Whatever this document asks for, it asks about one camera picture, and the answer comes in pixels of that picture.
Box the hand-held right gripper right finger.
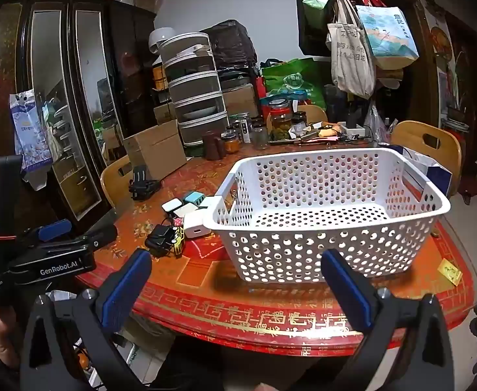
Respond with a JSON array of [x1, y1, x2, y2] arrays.
[[321, 248, 456, 391]]

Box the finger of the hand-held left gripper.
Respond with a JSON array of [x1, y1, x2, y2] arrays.
[[22, 219, 73, 245], [45, 223, 119, 253]]

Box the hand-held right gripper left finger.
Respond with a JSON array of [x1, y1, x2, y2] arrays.
[[20, 248, 153, 391]]

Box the black adapter with cable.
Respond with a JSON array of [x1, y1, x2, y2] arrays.
[[145, 218, 178, 258]]

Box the white cube charger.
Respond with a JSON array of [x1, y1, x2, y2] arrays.
[[183, 210, 212, 239]]

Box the teal multi-port charger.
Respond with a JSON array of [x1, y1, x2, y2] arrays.
[[182, 191, 207, 208]]

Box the white perforated plastic basket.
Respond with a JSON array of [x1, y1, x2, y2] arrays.
[[201, 148, 452, 285]]

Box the person's left hand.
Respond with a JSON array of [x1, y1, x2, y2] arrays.
[[0, 303, 22, 371]]

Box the black clamp device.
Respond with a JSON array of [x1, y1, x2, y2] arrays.
[[128, 165, 162, 201]]

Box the yellow toy car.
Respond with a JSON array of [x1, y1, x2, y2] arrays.
[[169, 226, 187, 258]]

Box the red printed tablecloth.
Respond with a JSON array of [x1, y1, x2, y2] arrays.
[[76, 142, 477, 359]]

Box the open cardboard box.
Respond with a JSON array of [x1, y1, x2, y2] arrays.
[[122, 120, 188, 181]]

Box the blue snack packet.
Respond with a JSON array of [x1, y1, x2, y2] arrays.
[[9, 88, 56, 172]]

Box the yellow sticker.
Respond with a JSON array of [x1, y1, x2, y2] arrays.
[[437, 260, 463, 285]]

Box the brown ceramic jar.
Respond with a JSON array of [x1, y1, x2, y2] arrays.
[[203, 130, 227, 161]]

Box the white and blue paper bag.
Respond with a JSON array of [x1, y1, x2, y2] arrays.
[[389, 144, 453, 196]]

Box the white power strip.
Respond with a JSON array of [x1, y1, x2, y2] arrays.
[[338, 124, 369, 137]]

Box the clear plastic bag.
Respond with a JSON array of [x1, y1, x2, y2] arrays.
[[363, 104, 390, 143]]

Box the dark wooden cabinet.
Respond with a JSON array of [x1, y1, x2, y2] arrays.
[[0, 0, 158, 229]]

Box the white plastic drawer tower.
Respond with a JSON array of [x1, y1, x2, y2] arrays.
[[159, 33, 231, 147]]

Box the empty glass jar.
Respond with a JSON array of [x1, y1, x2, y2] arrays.
[[250, 124, 268, 150]]

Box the glass jar red lid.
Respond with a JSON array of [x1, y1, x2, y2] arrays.
[[268, 98, 294, 141]]

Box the closed cardboard box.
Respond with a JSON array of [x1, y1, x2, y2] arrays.
[[222, 83, 260, 120]]

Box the white desk fan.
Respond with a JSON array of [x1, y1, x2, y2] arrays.
[[148, 28, 178, 55]]

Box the green shopping bag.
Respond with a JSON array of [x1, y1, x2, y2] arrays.
[[261, 58, 326, 110]]

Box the beige canvas tote bag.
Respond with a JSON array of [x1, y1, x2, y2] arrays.
[[326, 0, 375, 99]]

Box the black plastic bag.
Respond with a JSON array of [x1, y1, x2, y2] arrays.
[[200, 20, 259, 70]]

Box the colourful printed tote bag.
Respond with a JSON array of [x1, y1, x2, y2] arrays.
[[354, 5, 420, 70]]

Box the round red wall ornament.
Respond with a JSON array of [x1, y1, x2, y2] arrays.
[[430, 26, 451, 54]]

